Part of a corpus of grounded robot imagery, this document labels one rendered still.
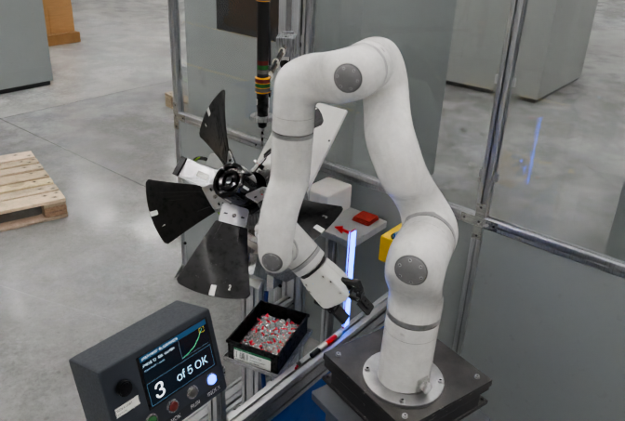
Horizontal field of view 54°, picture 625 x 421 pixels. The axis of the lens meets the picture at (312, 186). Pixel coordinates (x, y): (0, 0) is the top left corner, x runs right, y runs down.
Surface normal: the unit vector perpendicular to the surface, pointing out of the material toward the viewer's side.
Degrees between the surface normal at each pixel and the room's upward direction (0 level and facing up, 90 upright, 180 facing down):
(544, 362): 90
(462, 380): 2
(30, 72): 90
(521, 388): 90
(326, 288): 103
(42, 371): 0
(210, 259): 51
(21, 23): 90
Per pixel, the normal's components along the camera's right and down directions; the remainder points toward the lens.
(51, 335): 0.04, -0.91
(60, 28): 0.78, 0.29
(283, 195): -0.12, -0.39
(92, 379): -0.63, 0.30
